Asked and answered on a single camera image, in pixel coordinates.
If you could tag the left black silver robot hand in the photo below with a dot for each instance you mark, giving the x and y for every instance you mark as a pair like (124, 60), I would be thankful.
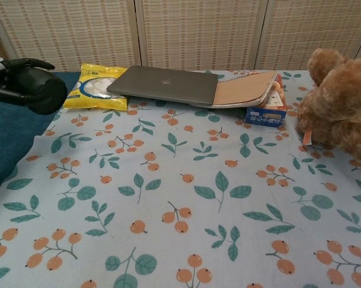
(9, 64)

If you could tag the black cylindrical container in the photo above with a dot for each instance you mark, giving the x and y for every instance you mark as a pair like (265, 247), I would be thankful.
(46, 90)

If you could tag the blue felt table cover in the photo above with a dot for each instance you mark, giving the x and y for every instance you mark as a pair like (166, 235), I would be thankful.
(9, 135)

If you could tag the yellow marshmallow bag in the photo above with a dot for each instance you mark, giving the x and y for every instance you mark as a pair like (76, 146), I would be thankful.
(91, 88)

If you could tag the grey closed laptop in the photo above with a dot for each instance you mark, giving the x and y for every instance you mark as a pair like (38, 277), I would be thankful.
(162, 84)

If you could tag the floral leaf berry tablecloth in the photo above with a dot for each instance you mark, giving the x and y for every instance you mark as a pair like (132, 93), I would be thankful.
(180, 195)

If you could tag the brown spiral notebook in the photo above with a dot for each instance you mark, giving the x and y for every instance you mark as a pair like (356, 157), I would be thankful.
(243, 90)

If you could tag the orange blue snack box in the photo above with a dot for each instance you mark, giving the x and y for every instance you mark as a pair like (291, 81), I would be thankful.
(267, 114)

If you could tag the brown teddy bear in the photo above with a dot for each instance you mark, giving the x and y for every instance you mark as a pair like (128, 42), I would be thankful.
(339, 102)

